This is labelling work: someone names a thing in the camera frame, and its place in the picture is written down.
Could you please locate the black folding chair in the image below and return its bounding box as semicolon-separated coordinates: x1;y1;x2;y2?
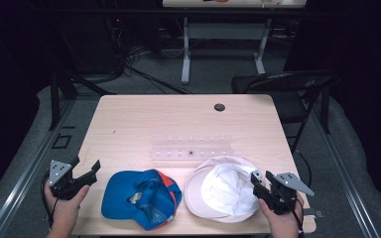
230;68;342;155

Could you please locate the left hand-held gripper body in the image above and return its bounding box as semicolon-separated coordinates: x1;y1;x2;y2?
47;160;91;201

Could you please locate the blue and orange cap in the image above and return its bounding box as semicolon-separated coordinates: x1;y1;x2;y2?
100;169;184;232

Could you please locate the clear acrylic hat rack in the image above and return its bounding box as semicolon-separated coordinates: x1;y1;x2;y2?
150;132;235;163

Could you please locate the grey metal table bracket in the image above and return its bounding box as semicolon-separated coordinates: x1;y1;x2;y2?
303;209;325;219

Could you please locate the dark equipment cabinet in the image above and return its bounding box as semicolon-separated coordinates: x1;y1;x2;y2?
54;13;125;75

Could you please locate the white desk with metal legs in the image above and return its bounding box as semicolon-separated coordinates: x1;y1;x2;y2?
161;0;308;85

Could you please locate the aluminium floor rail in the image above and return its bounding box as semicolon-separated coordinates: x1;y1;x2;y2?
311;98;381;238
0;98;77;238

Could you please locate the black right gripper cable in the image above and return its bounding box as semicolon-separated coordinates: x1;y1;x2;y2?
291;194;307;238

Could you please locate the white bucket hat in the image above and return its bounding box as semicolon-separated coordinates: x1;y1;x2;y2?
184;155;266;224

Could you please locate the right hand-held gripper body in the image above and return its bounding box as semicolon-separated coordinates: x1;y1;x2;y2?
260;172;316;216

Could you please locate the person's left hand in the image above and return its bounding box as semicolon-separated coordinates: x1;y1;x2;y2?
44;182;91;238

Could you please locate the person's right hand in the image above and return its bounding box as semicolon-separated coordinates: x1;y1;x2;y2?
257;197;306;238

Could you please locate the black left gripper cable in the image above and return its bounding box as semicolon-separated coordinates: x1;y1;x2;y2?
40;172;60;230

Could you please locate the bundle of black floor cables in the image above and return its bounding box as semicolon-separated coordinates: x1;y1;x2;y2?
112;19;194;96

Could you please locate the black metal stand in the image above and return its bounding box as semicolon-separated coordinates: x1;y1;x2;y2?
48;69;117;131

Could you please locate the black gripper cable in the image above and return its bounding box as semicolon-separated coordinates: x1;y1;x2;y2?
291;194;307;238
40;172;60;230

